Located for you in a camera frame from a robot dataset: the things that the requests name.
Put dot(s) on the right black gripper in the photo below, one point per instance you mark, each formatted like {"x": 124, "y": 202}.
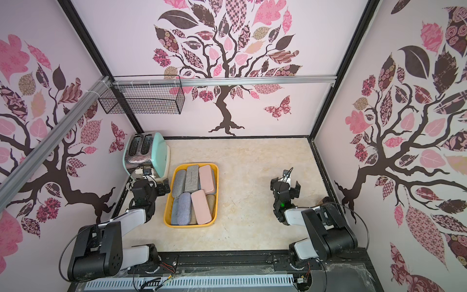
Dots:
{"x": 285, "y": 186}

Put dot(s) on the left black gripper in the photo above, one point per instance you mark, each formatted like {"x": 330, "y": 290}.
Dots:
{"x": 162, "y": 188}

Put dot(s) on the yellow plastic storage tray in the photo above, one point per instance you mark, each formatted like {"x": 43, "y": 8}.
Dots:
{"x": 169, "y": 203}

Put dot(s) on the lavender glasses case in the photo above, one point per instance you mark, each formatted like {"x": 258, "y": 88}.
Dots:
{"x": 184, "y": 209}

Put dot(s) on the grey rectangular glasses case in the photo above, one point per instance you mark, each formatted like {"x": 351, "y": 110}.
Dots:
{"x": 192, "y": 179}

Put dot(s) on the pink glasses case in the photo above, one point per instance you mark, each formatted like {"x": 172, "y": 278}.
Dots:
{"x": 207, "y": 179}
{"x": 201, "y": 207}

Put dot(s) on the beige glasses case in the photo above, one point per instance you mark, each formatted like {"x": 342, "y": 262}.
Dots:
{"x": 211, "y": 200}

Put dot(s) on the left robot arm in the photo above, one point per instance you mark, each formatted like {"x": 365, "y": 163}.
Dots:
{"x": 98, "y": 250}

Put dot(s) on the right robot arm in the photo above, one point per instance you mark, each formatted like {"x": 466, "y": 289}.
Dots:
{"x": 329, "y": 235}

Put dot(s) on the mint green chrome toaster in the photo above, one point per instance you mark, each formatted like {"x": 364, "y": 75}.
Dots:
{"x": 147, "y": 155}

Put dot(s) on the white slotted cable duct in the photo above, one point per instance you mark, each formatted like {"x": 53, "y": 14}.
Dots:
{"x": 235, "y": 283}

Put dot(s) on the black wire basket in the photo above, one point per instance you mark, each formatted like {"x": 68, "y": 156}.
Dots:
{"x": 144, "y": 94}

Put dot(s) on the black base frame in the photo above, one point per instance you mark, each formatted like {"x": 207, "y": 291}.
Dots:
{"x": 352, "y": 272}

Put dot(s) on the horizontal aluminium rail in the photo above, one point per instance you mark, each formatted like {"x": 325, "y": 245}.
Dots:
{"x": 295, "y": 79}

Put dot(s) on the diagonal aluminium rail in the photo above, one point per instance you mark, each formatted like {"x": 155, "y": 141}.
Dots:
{"x": 19, "y": 177}

